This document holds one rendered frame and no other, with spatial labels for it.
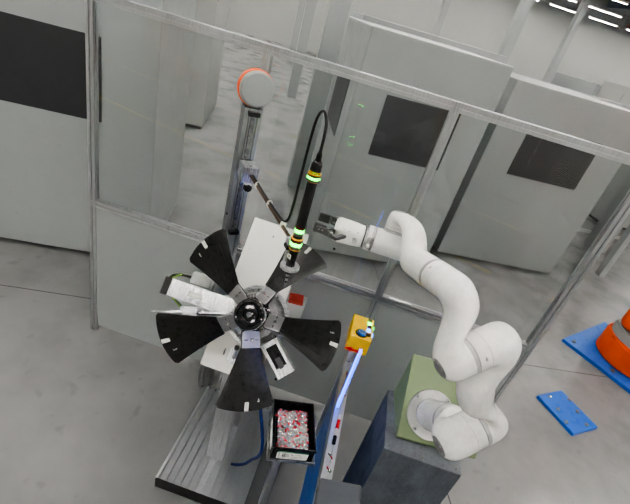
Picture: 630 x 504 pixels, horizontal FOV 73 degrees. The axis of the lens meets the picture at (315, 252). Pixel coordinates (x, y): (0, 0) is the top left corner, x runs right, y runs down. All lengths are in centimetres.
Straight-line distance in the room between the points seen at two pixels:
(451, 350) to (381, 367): 161
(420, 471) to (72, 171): 304
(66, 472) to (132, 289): 103
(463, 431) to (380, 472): 55
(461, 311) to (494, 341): 11
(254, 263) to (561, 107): 404
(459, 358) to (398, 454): 77
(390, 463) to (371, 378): 99
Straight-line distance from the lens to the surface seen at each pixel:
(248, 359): 166
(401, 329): 248
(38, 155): 372
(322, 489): 123
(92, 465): 267
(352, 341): 192
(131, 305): 300
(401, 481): 190
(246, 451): 262
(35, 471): 270
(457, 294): 108
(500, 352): 114
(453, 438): 142
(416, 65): 401
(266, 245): 193
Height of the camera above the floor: 226
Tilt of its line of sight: 30 degrees down
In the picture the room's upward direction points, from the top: 17 degrees clockwise
